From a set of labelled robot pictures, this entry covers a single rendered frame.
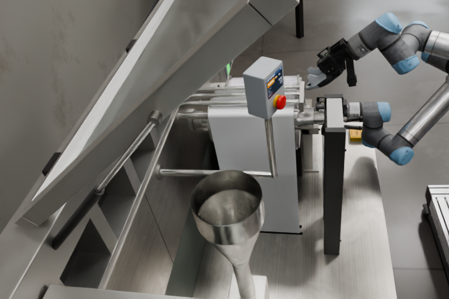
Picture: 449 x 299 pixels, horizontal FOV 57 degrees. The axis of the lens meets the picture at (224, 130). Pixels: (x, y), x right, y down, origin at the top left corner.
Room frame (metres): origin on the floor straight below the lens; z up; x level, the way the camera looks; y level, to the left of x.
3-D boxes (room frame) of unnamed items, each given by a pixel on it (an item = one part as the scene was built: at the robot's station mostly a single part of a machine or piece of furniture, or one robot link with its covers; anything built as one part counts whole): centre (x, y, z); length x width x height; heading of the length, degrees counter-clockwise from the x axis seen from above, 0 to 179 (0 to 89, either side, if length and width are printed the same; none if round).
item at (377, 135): (1.15, -0.57, 1.01); 0.11 x 0.08 x 0.11; 19
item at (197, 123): (1.03, 0.06, 1.33); 0.07 x 0.07 x 0.07; 73
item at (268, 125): (0.67, -0.09, 1.51); 0.02 x 0.02 x 0.20
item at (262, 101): (0.66, -0.10, 1.66); 0.07 x 0.07 x 0.10; 47
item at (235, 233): (0.53, 0.02, 1.50); 0.14 x 0.14 x 0.06
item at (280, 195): (0.91, -0.04, 1.17); 0.34 x 0.05 x 0.54; 73
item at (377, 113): (1.16, -0.57, 1.11); 0.11 x 0.08 x 0.09; 73
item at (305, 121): (0.94, -0.24, 1.33); 0.06 x 0.06 x 0.06; 73
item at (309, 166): (1.14, -0.32, 1.05); 0.06 x 0.05 x 0.31; 73
